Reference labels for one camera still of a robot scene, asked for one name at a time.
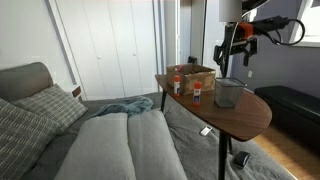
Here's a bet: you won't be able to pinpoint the white nightstand wooden front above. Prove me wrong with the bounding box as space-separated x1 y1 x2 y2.
62 85 82 98

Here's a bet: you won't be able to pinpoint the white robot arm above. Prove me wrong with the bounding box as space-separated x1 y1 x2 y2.
213 0 268 70

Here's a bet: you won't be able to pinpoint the grey plaid pillow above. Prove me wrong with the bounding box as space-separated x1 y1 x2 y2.
13 84 88 134

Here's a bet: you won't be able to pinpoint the dark wooden side table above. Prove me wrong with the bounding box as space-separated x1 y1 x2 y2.
154 73 273 180

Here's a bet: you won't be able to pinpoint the orange capped glue stick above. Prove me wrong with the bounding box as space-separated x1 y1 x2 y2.
193 81 202 106

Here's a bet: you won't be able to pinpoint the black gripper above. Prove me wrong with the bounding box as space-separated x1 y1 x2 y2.
213 22 259 68

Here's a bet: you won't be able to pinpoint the grey striped pillow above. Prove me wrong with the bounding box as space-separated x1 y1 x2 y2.
0 99 59 180

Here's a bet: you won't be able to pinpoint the grey mesh metal basket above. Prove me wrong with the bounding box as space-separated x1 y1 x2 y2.
214 77 247 108

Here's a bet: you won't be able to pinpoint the teal crumpled blanket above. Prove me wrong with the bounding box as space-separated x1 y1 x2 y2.
92 96 154 117

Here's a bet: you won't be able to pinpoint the light grey folded duvet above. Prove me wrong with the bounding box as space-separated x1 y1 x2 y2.
54 109 187 180

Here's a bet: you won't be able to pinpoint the brown cardboard box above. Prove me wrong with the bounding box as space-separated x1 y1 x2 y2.
166 64 216 95

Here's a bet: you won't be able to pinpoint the white remote control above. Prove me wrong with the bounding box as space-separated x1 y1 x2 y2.
200 125 213 136

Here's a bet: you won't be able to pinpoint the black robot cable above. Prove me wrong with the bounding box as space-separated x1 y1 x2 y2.
221 16 306 79

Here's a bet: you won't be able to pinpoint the white closet doors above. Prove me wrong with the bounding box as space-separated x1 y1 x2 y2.
56 0 158 100

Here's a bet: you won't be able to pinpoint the grey upholstered headboard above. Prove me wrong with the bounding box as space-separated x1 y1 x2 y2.
0 62 53 101

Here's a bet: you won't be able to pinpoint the white framed window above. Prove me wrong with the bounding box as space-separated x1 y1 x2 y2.
296 0 320 48

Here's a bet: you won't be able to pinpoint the small black device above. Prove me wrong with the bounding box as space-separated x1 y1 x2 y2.
233 151 251 168

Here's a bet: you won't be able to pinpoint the black bench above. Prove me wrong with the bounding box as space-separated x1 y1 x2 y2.
254 85 320 153

